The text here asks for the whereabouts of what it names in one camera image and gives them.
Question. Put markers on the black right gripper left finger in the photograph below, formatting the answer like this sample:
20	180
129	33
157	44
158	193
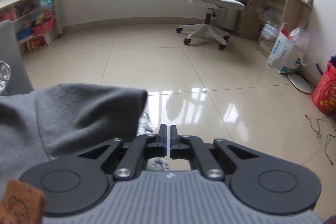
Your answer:
78	182

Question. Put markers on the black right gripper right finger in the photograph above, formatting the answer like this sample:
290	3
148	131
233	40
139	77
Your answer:
260	181

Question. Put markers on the grey sweatshirt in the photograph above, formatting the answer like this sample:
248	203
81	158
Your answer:
63	119

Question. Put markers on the brown furry sleeve cuff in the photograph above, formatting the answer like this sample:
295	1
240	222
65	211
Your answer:
22	203

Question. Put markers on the grey white quilted blanket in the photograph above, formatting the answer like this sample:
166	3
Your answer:
146	128

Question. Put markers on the red gift bag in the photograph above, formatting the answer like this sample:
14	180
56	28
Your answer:
324	95

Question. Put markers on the grey sofa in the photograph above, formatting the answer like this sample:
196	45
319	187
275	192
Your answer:
19	82

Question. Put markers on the white paper shopping bag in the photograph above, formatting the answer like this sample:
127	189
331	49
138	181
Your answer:
289	51

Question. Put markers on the pink storage basket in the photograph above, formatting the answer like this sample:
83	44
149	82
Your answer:
43	28

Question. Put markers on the white low desk shelf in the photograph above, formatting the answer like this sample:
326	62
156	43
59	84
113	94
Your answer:
24	14

